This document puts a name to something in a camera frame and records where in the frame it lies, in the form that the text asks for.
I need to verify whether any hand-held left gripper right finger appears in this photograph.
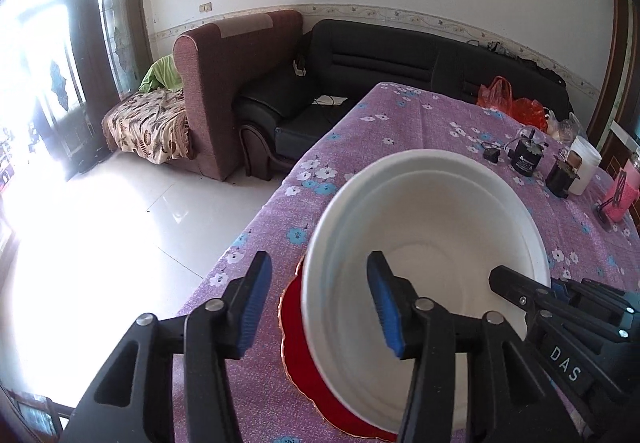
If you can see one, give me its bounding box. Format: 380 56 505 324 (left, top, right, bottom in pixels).
367 250 586 443

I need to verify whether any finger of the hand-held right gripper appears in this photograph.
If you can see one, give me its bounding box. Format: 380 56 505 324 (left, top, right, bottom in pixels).
582 278 640 312
489 265 629 341

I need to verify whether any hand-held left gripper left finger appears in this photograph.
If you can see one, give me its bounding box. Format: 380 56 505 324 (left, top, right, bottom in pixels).
60 250 273 443

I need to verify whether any large red scalloped plate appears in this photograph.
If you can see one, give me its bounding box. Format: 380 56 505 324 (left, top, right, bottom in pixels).
278 267 401 442

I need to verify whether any pink bottle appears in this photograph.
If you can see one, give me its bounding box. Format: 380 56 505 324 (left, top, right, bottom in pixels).
594 157 640 225

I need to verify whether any dark brown small box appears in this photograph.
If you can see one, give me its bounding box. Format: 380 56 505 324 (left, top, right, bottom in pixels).
545 157 584 200

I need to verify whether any black cylindrical motor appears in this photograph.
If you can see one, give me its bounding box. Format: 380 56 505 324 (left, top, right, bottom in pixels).
509 134 547 178

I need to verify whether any white plastic cup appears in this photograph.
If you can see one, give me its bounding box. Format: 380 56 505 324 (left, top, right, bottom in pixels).
569 136 602 196

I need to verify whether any clear plastic bag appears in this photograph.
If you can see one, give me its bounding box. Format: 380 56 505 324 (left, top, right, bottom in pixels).
554 112 584 147

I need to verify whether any purple floral tablecloth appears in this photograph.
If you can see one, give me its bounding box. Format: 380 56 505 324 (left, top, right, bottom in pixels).
172 82 640 443

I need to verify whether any red plastic bag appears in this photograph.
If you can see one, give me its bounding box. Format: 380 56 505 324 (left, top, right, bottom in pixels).
476 76 514 116

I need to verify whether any beige patterned blanket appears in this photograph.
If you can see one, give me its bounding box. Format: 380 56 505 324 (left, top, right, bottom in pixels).
102 88 194 164

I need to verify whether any maroon fabric sofa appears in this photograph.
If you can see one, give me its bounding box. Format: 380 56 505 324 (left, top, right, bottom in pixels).
102 10 304 182

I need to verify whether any green cloth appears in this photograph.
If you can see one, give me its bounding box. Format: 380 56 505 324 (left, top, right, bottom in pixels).
139 57 185 94

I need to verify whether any black leather sofa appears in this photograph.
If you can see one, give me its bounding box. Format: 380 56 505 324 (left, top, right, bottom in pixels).
234 19 574 181

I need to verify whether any dark wooden glass door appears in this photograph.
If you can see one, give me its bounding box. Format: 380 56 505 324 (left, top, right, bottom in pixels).
30 0 154 176

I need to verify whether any wooden door frame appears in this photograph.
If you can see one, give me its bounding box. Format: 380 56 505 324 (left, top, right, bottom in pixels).
586 0 640 140

